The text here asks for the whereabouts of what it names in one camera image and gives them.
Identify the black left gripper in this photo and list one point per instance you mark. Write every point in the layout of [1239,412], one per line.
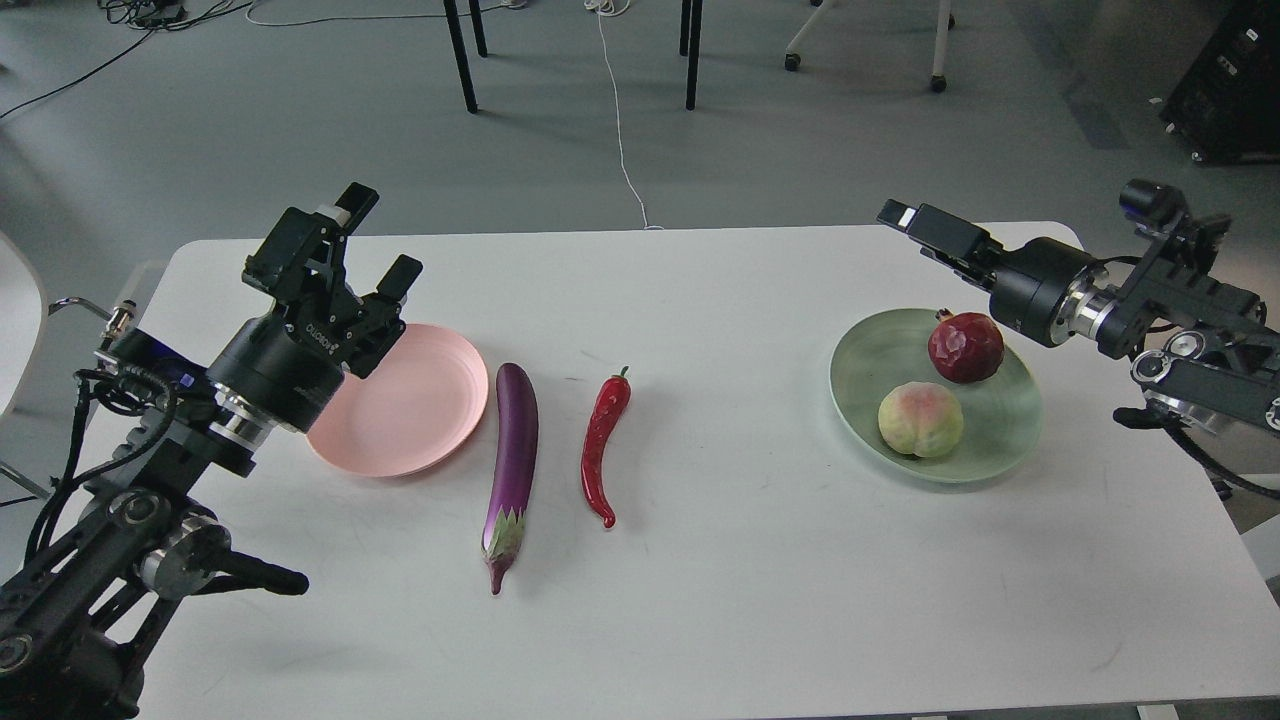
[289,370]

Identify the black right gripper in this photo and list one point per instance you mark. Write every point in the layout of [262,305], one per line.
[1028,288]

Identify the red pomegranate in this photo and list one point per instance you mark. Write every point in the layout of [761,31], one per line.
[965,348]

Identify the green pink peach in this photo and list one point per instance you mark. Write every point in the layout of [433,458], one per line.
[921,419]

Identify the purple eggplant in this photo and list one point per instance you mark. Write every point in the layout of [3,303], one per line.
[515,464]

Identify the red chili pepper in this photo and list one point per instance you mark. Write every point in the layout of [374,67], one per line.
[610,404]

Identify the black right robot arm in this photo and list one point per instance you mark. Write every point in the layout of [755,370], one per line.
[1199,349]

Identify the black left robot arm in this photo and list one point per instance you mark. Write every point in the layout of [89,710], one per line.
[120,546]

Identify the pink plate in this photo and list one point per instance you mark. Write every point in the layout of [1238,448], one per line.
[424,400]

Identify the green plate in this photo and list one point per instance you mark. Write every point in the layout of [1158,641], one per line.
[1003,415]

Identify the black table leg left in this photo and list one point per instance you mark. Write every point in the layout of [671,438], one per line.
[454,23]

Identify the black table leg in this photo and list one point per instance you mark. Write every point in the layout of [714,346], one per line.
[689,47]
[454,23]

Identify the black equipment case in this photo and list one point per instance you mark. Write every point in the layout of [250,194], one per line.
[1226,107]

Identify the white chair at left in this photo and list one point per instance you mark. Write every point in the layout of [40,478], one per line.
[26,309]

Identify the black table leg right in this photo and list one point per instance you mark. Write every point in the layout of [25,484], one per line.
[689,47]

